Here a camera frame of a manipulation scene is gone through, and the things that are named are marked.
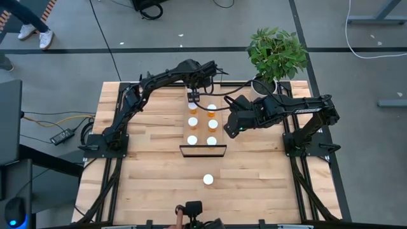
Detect black device with coiled cable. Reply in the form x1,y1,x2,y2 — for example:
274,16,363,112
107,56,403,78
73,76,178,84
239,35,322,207
132,0,168,20

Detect person's white shoe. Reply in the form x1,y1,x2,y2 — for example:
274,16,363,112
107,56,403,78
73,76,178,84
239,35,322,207
39,29,55,51
17,24,36,41

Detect person's legs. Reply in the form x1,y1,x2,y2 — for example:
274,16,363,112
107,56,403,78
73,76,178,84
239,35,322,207
0,0,50,32

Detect person's foot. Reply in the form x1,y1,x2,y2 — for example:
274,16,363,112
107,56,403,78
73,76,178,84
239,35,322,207
0,51,15,73

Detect black monitor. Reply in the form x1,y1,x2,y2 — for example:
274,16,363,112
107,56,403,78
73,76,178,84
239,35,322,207
0,79,24,166

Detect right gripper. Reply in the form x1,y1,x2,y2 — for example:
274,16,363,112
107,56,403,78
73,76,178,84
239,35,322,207
223,94,266,139

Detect thin black cable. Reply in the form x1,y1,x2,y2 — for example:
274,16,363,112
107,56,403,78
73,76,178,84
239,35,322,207
22,110,96,116

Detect person's hand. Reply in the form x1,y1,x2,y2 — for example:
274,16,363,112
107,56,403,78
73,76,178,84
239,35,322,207
163,204,187,229

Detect black side desk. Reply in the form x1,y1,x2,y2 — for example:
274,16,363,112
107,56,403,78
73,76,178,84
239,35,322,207
0,144,84,229

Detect grey metal desk leg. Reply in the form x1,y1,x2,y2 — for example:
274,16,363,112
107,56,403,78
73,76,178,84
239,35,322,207
347,0,407,25

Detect black power adapter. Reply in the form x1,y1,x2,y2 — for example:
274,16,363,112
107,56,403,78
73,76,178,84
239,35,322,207
50,127,76,146

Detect black computer mouse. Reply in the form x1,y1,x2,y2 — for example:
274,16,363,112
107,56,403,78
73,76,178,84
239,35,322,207
4,197,27,228

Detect white floor cable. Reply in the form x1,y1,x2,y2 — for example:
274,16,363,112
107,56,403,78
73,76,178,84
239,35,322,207
345,0,407,60

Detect black ramp orange hazard stripes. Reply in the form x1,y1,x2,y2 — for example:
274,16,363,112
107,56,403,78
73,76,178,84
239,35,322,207
0,0,58,44

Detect black aluminium table frame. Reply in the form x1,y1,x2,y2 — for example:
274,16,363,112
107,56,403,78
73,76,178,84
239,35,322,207
38,71,407,229

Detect wooden shelf black metal frames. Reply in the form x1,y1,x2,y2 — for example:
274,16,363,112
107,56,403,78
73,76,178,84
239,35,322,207
179,68,228,158

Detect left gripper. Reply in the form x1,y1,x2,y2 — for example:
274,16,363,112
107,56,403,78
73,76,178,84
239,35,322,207
184,59,219,103

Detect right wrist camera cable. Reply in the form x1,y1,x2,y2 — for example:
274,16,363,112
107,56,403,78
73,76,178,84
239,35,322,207
193,79,282,112

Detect long black floor cable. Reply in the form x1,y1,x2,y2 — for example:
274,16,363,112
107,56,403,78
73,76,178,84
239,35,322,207
88,0,122,82

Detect yellow cable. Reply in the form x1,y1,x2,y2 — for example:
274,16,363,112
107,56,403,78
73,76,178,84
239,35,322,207
22,114,95,127

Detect grey metal floor bar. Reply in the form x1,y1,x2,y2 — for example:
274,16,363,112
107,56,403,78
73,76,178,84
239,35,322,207
377,99,407,108

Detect green potted plant white pot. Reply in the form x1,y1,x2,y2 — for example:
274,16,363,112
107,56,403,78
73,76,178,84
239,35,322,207
245,27,308,98

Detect black handheld device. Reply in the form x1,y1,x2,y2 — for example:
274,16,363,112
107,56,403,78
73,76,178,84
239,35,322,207
184,200,226,229

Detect black floor cable loop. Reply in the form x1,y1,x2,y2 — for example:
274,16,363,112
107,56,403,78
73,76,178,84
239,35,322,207
212,0,235,9

